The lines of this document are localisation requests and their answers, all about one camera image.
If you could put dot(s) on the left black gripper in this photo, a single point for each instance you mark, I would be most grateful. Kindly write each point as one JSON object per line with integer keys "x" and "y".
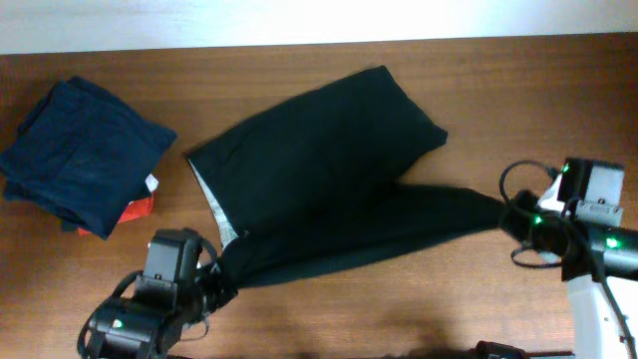
{"x": 224, "y": 289}

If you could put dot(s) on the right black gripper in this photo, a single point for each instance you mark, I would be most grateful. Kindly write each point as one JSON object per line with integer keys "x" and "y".
{"x": 523, "y": 200}

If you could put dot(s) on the black shorts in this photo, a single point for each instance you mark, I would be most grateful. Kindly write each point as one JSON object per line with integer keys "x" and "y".
{"x": 313, "y": 185}

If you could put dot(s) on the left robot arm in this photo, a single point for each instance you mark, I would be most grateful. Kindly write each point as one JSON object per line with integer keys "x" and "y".
{"x": 183, "y": 282}

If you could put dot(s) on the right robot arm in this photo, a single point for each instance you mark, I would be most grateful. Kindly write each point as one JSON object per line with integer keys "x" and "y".
{"x": 602, "y": 293}

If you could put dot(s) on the folded red garment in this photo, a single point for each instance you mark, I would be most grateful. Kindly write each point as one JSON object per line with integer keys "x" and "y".
{"x": 135, "y": 210}

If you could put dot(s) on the folded navy blue garment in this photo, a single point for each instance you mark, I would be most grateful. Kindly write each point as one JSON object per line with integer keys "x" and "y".
{"x": 83, "y": 155}

